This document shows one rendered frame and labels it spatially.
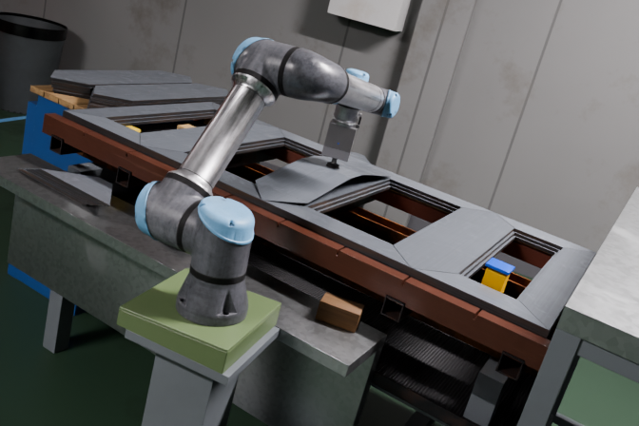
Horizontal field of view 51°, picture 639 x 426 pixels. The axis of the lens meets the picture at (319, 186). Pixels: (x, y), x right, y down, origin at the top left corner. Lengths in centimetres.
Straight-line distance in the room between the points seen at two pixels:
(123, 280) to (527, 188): 284
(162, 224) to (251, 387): 63
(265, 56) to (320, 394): 84
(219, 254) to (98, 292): 87
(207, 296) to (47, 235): 100
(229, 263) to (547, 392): 63
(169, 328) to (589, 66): 328
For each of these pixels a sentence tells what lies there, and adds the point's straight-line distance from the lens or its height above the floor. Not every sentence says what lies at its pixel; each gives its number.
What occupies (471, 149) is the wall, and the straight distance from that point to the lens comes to 430.
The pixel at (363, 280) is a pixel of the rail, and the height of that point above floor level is 78.
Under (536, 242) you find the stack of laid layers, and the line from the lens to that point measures 220.
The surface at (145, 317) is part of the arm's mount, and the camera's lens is 140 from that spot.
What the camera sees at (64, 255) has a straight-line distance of 224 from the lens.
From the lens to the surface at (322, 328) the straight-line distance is 159.
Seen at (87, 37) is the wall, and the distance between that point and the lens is 546.
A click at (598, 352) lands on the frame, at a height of 100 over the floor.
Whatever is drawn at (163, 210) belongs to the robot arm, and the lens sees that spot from 141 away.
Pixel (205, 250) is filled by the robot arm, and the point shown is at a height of 88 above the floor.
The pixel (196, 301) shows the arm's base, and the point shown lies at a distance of 139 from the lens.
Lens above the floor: 144
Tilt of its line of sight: 17 degrees down
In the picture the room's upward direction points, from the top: 15 degrees clockwise
